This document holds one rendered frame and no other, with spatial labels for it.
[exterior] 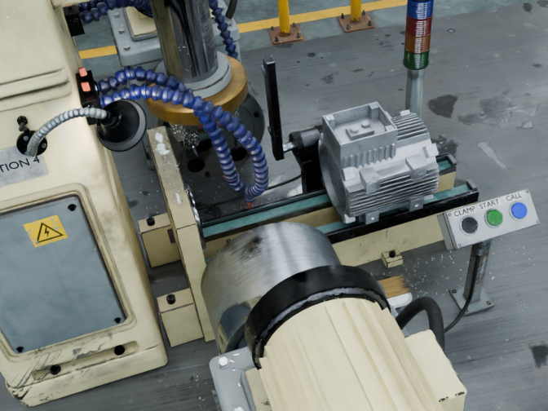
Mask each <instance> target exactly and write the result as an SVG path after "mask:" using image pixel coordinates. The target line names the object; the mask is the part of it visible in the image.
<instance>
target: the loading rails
mask: <svg viewBox="0 0 548 411"><path fill-rule="evenodd" d="M435 159H436V163H437V164H438V166H439V168H438V170H439V171H440V172H438V173H439V175H440V176H438V177H439V178H440V179H439V183H438V184H439V186H437V187H438V189H437V192H436V193H435V194H433V197H434V198H433V199H430V200H427V201H423V208H421V209H419V210H414V211H409V209H406V210H400V209H399V208H396V209H394V210H388V211H386V212H382V213H380V214H379V221H377V222H374V223H369V224H365V222H361V223H357V222H356V221H354V222H351V223H343V219H340V217H338V215H337V213H336V211H335V210H334V208H333V205H331V201H330V200H329V197H328V193H327V190H326V188H324V187H323V188H318V189H315V190H311V191H308V192H303V193H300V194H297V195H293V196H291V197H286V198H282V199H280V200H276V201H271V202H268V203H265V204H262V205H257V206H253V207H251V208H247V209H244V210H238V211H236V212H232V213H230V214H224V215H221V216H218V217H215V218H212V219H207V220H203V221H202V225H201V227H202V231H203V234H204V238H205V245H206V252H204V254H205V260H206V264H208V262H209V261H210V260H211V259H212V257H213V256H214V255H215V254H216V252H217V251H218V250H220V249H221V248H222V247H223V246H224V245H226V244H227V243H226V240H227V239H231V240H232V239H234V238H235V237H237V236H239V235H241V234H242V233H244V232H247V231H249V230H251V229H253V228H257V227H260V226H263V225H267V224H270V223H275V222H280V223H283V222H292V223H304V224H307V225H310V226H312V227H314V228H317V229H318V230H320V231H321V232H323V233H324V234H325V235H326V236H327V237H328V239H329V241H330V243H331V245H332V246H333V248H334V250H335V252H336V254H337V256H338V258H339V260H340V262H341V264H342V265H347V266H353V267H354V266H358V265H361V264H363V263H368V262H371V261H374V260H377V259H382V261H383V262H384V264H385V266H386V268H389V267H394V266H397V265H401V264H402V263H403V257H402V256H401V254H400V253H401V252H404V251H406V250H411V249H414V248H418V247H420V246H423V245H428V244H430V243H434V242H437V241H442V240H443V239H444V238H443V235H442V232H441V230H440V225H439V222H438V219H437V217H436V216H437V215H438V214H443V213H444V212H447V211H450V210H455V209H458V208H461V207H464V206H469V205H472V204H475V203H478V199H479V194H480V191H479V189H478V188H477V187H476V186H475V184H474V183H473V182H472V180H471V179H468V180H467V181H466V184H464V185H461V186H458V187H455V188H454V187H453V186H454V180H455V174H456V169H457V162H456V160H455V159H454V158H453V156H452V155H450V153H449V152H447V153H443V154H440V155H438V156H435Z"/></svg>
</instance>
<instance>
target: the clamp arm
mask: <svg viewBox="0 0 548 411"><path fill-rule="evenodd" d="M260 67H261V71H262V73H263V75H264V81H265V88H266V96H267V110H268V118H269V126H268V127H267V131H268V133H269V135H270V136H271V141H272V154H273V156H274V158H275V159H276V161H279V160H283V159H285V157H284V154H285V153H287V152H286V151H287V148H284V147H286V144H284V143H283V139H282V130H281V113H280V104H279V95H278V86H277V77H276V61H275V60H274V59H273V57H272V55H265V56H263V65H260Z"/></svg>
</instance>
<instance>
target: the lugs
mask: <svg viewBox="0 0 548 411"><path fill-rule="evenodd" d="M408 113H410V111H409V110H405V111H403V112H399V113H397V114H396V116H397V117H398V116H402V115H405V114H408ZM319 137H320V142H321V143H324V136H323V133H321V134H319ZM422 148H423V151H424V154H425V158H429V157H434V156H438V155H439V153H438V150H437V147H436V144H429V145H427V146H424V147H422ZM341 174H342V179H343V181H344V182H345V181H348V180H351V179H355V178H356V175H355V171H354V169H353V166H350V167H347V168H344V169H341ZM433 198H434V197H433V194H432V195H429V196H426V197H424V201H427V200H430V199H433ZM342 220H343V223H351V222H354V221H356V218H355V217H353V218H350V219H349V218H348V216H347V215H346V214H342Z"/></svg>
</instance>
